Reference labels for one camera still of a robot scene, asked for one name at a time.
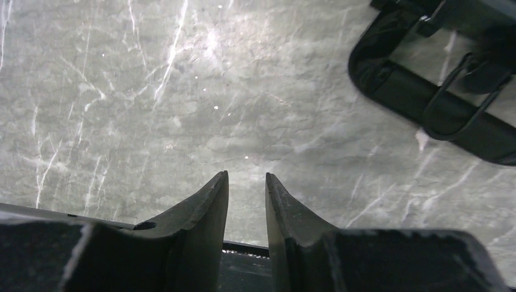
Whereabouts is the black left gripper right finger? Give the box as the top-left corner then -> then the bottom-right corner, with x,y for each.
265,173 -> 508,291

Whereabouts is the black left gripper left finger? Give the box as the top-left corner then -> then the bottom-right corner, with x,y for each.
1,172 -> 229,291

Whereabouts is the black foam-lined poker case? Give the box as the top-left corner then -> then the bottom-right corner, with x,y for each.
348,1 -> 515,166

